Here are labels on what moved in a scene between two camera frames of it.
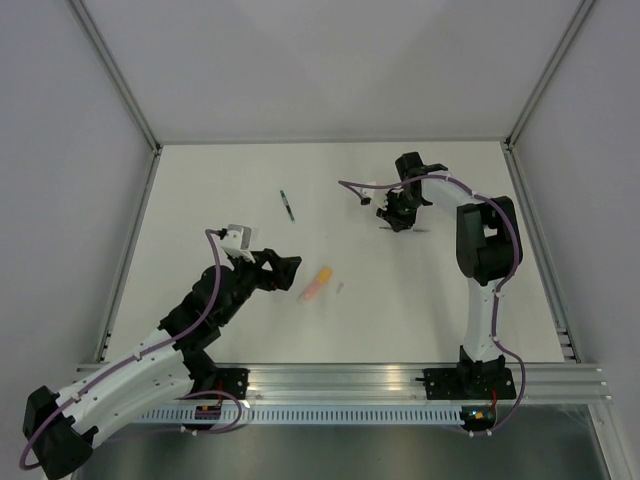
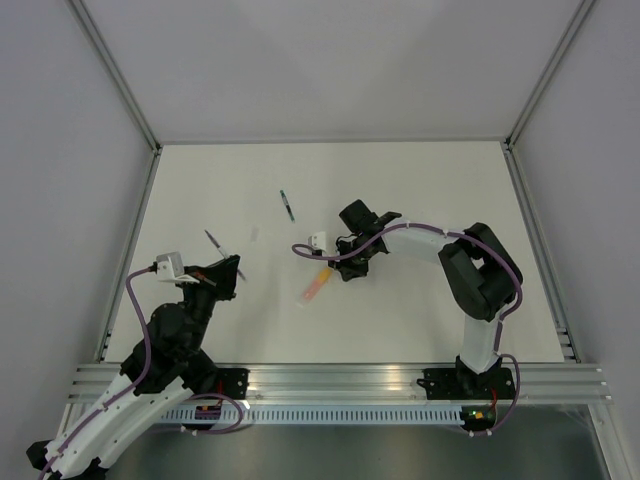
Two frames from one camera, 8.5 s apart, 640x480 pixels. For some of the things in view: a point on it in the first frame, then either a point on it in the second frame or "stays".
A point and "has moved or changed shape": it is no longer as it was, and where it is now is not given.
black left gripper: (269, 279) to (219, 277)
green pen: (288, 206) stays
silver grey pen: (414, 230) has moved or changed shape
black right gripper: (398, 223) to (348, 270)
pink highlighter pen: (309, 292) stays
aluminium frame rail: (393, 384) stays
